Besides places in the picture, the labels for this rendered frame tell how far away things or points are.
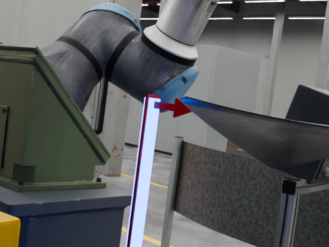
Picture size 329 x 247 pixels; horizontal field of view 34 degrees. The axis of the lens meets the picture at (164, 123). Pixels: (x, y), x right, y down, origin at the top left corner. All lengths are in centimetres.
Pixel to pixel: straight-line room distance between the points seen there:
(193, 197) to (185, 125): 776
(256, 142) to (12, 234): 29
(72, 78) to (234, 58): 983
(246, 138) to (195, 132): 984
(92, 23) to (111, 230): 40
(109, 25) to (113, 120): 625
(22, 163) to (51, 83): 15
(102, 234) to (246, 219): 167
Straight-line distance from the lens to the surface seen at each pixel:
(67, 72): 99
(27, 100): 94
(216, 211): 275
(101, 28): 106
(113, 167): 738
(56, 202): 90
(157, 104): 65
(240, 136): 62
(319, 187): 126
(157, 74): 101
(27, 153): 94
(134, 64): 102
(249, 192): 260
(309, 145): 62
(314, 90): 117
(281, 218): 114
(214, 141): 1052
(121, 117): 733
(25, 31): 238
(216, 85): 1036
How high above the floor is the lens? 119
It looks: 3 degrees down
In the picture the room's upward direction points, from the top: 7 degrees clockwise
